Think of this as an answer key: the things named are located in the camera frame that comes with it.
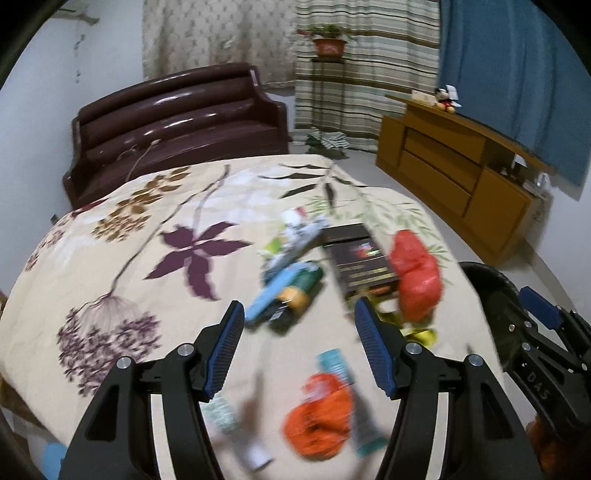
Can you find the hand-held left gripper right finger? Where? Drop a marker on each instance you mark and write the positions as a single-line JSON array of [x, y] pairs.
[[375, 347]]

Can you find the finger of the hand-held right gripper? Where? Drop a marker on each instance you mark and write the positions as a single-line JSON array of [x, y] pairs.
[[538, 309], [515, 333]]

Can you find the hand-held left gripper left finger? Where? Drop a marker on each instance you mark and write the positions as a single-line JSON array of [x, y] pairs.
[[225, 347]]

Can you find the light blue packet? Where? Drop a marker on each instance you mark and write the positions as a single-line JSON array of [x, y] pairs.
[[270, 297]]

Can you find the black printed box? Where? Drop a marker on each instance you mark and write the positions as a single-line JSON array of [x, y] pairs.
[[358, 258]]

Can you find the orange brown fuzzy cloth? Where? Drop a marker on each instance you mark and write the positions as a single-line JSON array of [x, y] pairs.
[[540, 438]]

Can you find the yellow wrapper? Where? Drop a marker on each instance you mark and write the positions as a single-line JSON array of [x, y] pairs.
[[418, 334]]

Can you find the teal packet strip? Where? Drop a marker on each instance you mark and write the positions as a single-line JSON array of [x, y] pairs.
[[364, 429]]

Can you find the red plastic bag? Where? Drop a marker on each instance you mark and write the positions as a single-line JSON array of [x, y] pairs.
[[415, 272]]

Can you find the dark green yellow packet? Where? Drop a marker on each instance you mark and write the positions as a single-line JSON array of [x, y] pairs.
[[302, 295]]

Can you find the orange plastic bag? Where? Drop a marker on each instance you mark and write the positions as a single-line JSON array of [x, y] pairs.
[[318, 420]]

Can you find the white tube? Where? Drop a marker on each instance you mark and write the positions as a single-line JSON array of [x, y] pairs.
[[240, 438]]

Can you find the floral blanket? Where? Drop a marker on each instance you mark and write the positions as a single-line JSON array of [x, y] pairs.
[[138, 286]]

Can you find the small white device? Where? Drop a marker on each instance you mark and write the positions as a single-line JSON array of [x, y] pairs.
[[540, 184]]

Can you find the white printed rolled wrapper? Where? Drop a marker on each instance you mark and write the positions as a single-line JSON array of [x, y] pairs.
[[302, 242]]

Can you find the green and white wrapper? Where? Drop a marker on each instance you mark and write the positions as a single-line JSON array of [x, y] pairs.
[[286, 228]]

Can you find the white paper card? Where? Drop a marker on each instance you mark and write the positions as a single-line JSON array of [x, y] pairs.
[[519, 162]]

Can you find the wooden cabinet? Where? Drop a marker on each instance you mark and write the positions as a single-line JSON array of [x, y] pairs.
[[443, 175]]

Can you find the light blue round object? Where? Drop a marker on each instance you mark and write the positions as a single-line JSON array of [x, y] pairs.
[[53, 459]]

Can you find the checked cloth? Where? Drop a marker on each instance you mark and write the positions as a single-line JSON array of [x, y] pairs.
[[328, 141]]

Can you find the mouse plush toy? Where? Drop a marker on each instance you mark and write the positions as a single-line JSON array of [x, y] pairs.
[[445, 99]]

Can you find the dark brown leather sofa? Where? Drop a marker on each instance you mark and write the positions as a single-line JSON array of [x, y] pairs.
[[184, 120]]

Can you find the tissue box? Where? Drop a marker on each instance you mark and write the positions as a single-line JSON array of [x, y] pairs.
[[422, 98]]

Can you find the blue curtain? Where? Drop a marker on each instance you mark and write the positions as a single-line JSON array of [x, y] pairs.
[[508, 69]]

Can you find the striped curtain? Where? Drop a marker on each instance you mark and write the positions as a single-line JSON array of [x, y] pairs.
[[383, 69]]

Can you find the potted plant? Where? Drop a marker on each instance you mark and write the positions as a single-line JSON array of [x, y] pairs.
[[328, 45]]

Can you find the beige patterned curtain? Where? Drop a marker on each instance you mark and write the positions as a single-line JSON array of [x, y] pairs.
[[207, 41]]

